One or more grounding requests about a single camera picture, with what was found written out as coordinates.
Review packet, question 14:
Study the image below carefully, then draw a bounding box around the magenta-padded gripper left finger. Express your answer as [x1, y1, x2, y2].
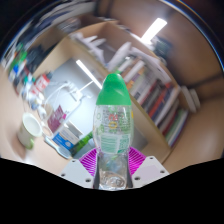
[59, 148, 100, 190]

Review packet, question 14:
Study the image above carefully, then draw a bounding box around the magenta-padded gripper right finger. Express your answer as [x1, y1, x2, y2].
[126, 146, 170, 189]

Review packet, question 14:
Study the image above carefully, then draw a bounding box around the clear bottle with green cap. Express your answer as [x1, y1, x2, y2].
[92, 70, 135, 192]

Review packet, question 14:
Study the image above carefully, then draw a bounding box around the dark green plastic bottle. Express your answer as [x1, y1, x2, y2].
[71, 131, 95, 156]

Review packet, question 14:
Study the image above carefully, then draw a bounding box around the white box with blue label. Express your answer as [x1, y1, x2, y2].
[51, 124, 83, 151]

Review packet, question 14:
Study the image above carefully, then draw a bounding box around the pink carton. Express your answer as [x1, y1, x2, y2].
[46, 104, 68, 133]

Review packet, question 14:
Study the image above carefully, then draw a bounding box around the wooden shelf unit with books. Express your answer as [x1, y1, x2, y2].
[33, 19, 201, 149]

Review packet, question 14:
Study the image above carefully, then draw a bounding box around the under-shelf light bar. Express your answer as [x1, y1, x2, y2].
[75, 59, 103, 90]

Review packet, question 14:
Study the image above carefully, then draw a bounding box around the red and white can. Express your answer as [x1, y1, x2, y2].
[31, 72, 54, 94]

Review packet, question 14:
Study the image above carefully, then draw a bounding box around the ceiling light tube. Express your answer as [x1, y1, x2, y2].
[139, 17, 168, 44]

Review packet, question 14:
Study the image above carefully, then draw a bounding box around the white mug with green handle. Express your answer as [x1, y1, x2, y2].
[16, 112, 44, 150]

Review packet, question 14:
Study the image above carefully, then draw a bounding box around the white power adapter with cables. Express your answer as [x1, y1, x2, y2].
[46, 79, 93, 108]

